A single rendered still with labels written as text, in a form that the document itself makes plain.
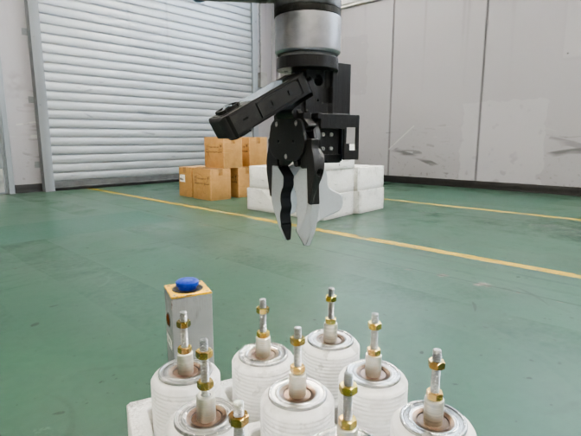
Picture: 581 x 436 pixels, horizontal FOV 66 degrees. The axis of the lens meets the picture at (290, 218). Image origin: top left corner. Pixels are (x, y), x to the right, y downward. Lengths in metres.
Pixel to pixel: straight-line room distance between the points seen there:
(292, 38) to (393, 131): 5.78
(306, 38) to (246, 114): 0.10
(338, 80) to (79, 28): 5.53
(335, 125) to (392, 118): 5.78
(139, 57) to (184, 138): 1.17
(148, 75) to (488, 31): 4.12
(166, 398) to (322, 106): 0.42
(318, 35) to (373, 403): 0.45
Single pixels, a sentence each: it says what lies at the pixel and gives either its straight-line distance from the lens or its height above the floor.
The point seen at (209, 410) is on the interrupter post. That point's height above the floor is 0.27.
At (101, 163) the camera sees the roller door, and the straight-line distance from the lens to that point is 5.92.
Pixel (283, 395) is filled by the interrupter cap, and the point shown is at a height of 0.25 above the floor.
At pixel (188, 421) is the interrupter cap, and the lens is 0.58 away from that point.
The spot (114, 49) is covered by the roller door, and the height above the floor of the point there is 1.64.
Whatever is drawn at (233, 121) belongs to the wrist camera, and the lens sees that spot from 0.47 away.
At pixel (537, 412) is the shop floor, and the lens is 1.17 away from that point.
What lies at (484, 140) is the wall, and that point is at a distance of 5.74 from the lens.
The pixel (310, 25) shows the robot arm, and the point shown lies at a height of 0.69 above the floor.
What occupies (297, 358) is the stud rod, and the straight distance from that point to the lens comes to 0.59.
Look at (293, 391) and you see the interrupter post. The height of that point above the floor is 0.26.
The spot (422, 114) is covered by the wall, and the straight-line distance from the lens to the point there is 6.08.
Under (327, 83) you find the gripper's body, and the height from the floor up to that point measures 0.64.
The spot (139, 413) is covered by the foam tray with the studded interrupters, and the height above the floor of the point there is 0.18.
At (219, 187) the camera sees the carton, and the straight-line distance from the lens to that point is 4.34.
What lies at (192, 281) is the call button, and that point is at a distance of 0.81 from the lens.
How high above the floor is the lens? 0.57
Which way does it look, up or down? 10 degrees down
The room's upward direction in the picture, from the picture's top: straight up
